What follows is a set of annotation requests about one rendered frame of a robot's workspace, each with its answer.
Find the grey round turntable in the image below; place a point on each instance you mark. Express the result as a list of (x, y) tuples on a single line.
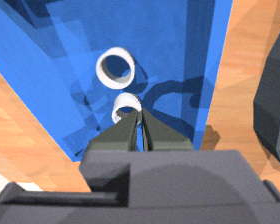
[(266, 103)]

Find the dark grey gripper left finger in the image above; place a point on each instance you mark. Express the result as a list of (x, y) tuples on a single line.
[(118, 136)]

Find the silver metal bushing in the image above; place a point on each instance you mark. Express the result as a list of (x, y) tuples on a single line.
[(126, 100), (106, 77)]

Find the blue open box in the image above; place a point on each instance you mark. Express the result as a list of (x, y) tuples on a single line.
[(49, 50)]

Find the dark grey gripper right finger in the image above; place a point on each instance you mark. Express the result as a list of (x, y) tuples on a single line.
[(161, 137)]

